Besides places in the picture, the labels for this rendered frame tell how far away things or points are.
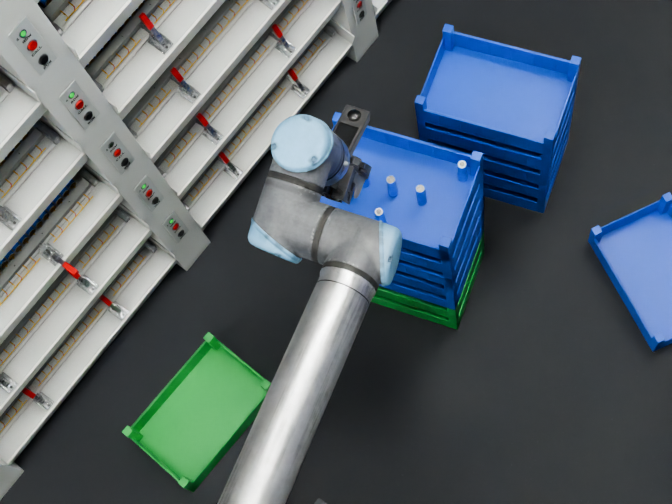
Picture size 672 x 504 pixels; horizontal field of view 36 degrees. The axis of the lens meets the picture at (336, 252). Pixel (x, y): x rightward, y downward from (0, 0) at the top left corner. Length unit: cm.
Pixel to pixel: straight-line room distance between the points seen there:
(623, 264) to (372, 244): 107
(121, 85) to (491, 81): 80
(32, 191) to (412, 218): 71
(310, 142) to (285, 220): 12
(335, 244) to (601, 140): 120
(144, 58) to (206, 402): 86
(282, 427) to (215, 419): 102
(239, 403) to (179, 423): 15
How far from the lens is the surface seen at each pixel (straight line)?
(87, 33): 183
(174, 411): 247
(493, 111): 225
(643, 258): 248
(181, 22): 202
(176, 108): 217
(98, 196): 213
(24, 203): 195
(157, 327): 254
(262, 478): 141
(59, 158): 196
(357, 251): 151
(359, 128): 176
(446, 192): 200
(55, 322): 229
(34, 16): 169
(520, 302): 243
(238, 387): 244
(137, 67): 200
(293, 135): 156
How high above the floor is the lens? 232
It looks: 69 degrees down
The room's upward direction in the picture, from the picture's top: 22 degrees counter-clockwise
